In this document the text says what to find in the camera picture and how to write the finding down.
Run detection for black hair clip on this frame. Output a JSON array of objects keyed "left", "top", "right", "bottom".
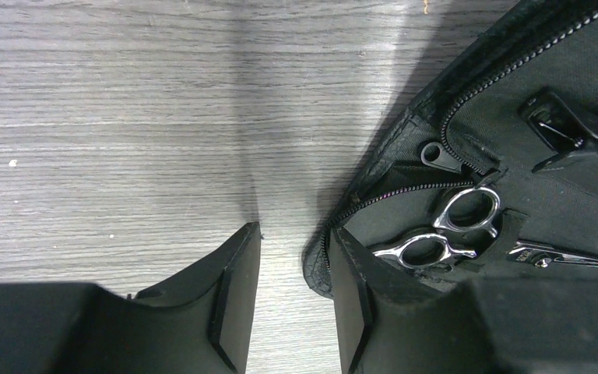
[{"left": 518, "top": 87, "right": 598, "bottom": 174}]

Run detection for silver hair scissors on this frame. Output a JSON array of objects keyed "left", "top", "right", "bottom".
[{"left": 371, "top": 185, "right": 598, "bottom": 271}]

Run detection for black zip tool case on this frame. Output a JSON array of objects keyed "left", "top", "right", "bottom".
[{"left": 302, "top": 1, "right": 598, "bottom": 298}]

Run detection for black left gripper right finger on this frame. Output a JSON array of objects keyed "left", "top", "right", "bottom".
[{"left": 329, "top": 228, "right": 598, "bottom": 373}]

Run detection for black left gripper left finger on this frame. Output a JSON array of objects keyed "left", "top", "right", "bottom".
[{"left": 0, "top": 222, "right": 261, "bottom": 373}]

